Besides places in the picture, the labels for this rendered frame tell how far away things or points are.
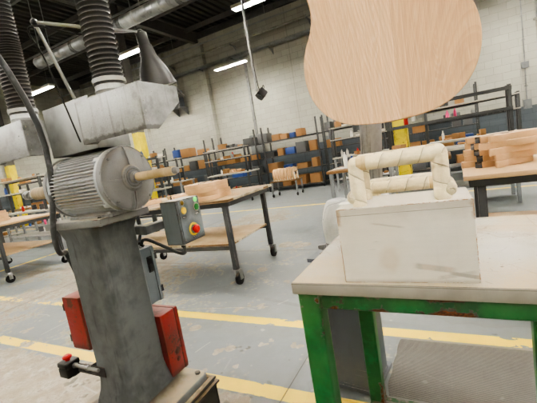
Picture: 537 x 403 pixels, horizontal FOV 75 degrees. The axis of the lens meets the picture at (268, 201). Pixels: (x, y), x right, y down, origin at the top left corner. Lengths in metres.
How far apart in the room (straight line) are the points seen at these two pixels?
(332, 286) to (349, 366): 1.19
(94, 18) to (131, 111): 0.34
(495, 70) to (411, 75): 11.29
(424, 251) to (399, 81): 0.35
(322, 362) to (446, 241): 0.43
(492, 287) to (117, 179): 1.18
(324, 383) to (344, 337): 0.93
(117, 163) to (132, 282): 0.52
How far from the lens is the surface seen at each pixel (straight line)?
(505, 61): 12.13
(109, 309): 1.59
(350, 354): 1.96
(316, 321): 0.92
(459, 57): 0.81
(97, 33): 1.35
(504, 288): 0.81
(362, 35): 0.83
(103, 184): 1.37
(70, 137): 1.55
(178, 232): 1.59
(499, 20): 12.30
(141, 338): 1.70
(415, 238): 0.79
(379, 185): 0.94
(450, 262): 0.80
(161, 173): 1.30
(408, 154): 0.77
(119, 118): 1.21
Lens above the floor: 1.25
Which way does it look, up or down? 7 degrees down
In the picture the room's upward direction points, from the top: 10 degrees counter-clockwise
